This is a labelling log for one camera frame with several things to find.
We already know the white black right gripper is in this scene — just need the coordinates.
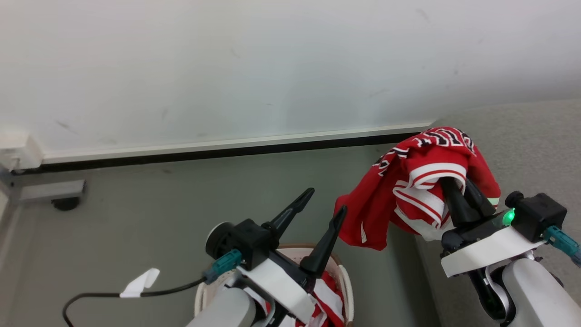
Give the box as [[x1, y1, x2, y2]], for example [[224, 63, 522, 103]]
[[440, 177, 546, 278]]

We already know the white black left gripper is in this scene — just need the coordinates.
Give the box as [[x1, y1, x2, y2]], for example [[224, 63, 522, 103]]
[[236, 188, 348, 324]]

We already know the red white striped garment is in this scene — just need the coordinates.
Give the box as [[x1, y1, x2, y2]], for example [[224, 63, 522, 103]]
[[268, 271, 347, 327]]

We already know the red white lettered jersey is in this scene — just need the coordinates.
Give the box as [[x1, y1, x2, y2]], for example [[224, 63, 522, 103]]
[[334, 127, 502, 251]]

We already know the white laundry basket brown rim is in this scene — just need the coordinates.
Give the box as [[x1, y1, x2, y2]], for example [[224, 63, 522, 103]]
[[194, 244, 355, 327]]

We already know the grey fabric sofa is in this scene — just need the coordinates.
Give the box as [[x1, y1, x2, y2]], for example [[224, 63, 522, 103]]
[[415, 99, 581, 327]]

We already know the black caster wheel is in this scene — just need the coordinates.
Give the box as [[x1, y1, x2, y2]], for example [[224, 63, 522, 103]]
[[51, 197, 82, 212]]

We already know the teal left camera cable plug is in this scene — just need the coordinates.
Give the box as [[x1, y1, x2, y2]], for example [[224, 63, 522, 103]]
[[203, 249, 243, 285]]

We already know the teal camera cable plug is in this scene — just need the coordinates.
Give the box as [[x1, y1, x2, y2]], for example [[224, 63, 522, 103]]
[[203, 249, 243, 285], [542, 225, 581, 268]]

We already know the teal right camera cable plug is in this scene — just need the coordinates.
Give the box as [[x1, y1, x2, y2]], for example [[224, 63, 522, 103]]
[[542, 225, 581, 268]]

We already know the white wall baseboard strip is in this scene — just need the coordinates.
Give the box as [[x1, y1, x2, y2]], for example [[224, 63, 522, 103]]
[[41, 121, 434, 165]]

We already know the white paper cable tag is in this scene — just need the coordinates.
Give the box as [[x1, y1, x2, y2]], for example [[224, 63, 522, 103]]
[[119, 268, 161, 299]]

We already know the thin black cable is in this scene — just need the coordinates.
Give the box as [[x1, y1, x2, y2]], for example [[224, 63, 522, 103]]
[[62, 277, 209, 327]]

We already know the grey metal frame bar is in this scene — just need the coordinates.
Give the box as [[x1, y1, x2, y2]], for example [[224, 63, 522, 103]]
[[0, 166, 86, 205]]

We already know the white wall junction box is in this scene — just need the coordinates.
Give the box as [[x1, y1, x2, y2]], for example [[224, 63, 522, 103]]
[[0, 133, 44, 173]]

